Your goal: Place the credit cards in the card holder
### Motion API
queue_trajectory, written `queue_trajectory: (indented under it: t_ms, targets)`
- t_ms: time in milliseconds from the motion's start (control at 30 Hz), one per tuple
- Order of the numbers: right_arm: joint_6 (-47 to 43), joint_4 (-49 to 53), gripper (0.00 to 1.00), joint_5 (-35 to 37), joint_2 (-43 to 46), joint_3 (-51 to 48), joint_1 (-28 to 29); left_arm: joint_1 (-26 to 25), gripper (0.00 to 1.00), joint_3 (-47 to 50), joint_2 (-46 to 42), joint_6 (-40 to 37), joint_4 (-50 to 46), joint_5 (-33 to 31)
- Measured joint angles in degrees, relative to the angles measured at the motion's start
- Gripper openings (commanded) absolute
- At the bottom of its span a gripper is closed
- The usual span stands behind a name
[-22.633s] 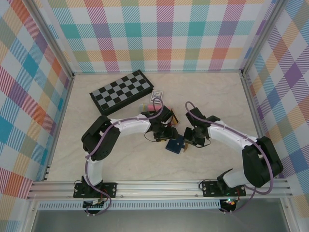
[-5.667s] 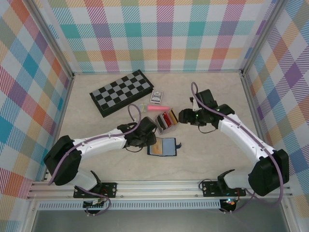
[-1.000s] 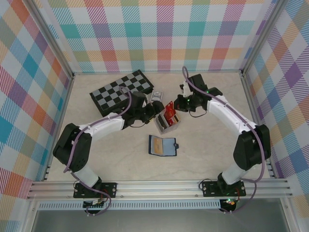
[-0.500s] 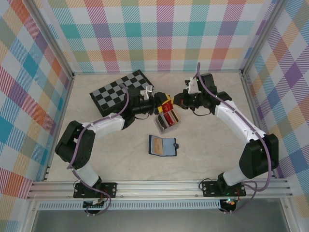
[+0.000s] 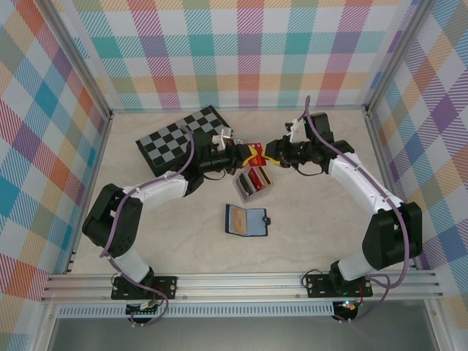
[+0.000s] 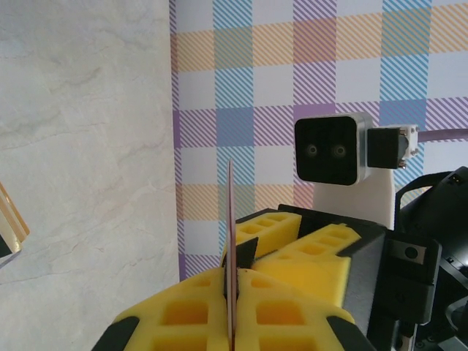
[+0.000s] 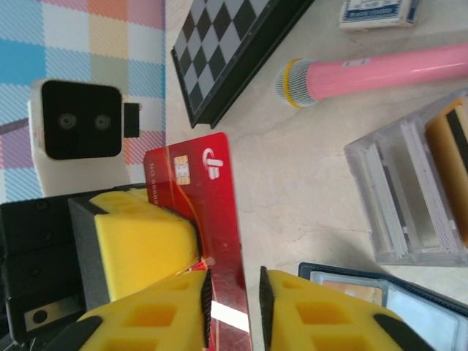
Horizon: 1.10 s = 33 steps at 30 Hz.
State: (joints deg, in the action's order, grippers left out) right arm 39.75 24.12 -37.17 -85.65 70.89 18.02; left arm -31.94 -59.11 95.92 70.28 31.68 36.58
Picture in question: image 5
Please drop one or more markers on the controller board with lights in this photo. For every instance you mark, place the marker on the controller board with lights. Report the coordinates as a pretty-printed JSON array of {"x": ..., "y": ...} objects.
[{"x": 347, "y": 306}]

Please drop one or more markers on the clear plastic card box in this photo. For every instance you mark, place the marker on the clear plastic card box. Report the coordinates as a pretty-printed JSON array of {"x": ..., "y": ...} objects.
[{"x": 252, "y": 198}]

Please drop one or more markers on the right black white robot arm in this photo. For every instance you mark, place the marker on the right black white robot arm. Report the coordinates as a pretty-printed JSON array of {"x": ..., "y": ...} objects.
[{"x": 362, "y": 183}]

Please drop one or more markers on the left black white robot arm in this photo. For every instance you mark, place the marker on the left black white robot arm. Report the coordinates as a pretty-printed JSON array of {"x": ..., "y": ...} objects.
[{"x": 157, "y": 189}]

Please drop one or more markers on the aluminium side rail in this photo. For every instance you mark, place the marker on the aluminium side rail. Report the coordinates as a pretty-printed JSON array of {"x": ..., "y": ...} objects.
[
  {"x": 384, "y": 164},
  {"x": 96, "y": 164}
]

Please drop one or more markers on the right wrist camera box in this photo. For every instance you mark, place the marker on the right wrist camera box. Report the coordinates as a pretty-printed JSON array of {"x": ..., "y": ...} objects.
[{"x": 294, "y": 128}]

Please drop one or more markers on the black grey folding chessboard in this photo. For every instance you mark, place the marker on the black grey folding chessboard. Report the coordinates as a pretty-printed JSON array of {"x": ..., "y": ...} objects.
[{"x": 168, "y": 142}]

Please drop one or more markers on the gold card dark stripe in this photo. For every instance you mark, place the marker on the gold card dark stripe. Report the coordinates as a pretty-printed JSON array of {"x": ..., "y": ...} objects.
[{"x": 267, "y": 179}]

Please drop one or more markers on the dark blue card holder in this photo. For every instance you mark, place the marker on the dark blue card holder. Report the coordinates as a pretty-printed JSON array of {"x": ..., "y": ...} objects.
[{"x": 256, "y": 221}]

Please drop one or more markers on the dark grey card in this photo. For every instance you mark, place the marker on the dark grey card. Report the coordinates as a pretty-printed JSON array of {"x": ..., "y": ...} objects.
[{"x": 243, "y": 184}]

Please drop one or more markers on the plain red card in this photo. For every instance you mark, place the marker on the plain red card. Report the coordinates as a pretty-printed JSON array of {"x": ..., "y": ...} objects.
[{"x": 256, "y": 180}]

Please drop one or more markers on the black controller circuit board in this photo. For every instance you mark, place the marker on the black controller circuit board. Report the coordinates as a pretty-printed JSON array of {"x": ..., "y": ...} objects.
[{"x": 144, "y": 310}]

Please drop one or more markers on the long aluminium base rail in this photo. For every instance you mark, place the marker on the long aluminium base rail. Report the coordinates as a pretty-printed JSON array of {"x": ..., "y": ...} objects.
[{"x": 237, "y": 285}]

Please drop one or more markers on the red card yellow arches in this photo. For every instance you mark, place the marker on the red card yellow arches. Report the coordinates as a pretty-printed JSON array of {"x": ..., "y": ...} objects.
[{"x": 257, "y": 155}]

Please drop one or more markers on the short aluminium table rail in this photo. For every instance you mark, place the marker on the short aluminium table rail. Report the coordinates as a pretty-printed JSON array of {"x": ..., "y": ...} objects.
[{"x": 237, "y": 109}]

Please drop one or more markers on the aluminium frame post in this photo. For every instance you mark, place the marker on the aluminium frame post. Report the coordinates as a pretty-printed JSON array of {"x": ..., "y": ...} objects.
[
  {"x": 78, "y": 55},
  {"x": 396, "y": 55}
]

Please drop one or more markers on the tan orange card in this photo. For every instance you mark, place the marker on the tan orange card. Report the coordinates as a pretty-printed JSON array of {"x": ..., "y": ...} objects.
[{"x": 240, "y": 219}]

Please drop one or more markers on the grey metal panel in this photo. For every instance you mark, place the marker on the grey metal panel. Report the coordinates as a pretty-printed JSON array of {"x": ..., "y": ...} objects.
[{"x": 237, "y": 334}]

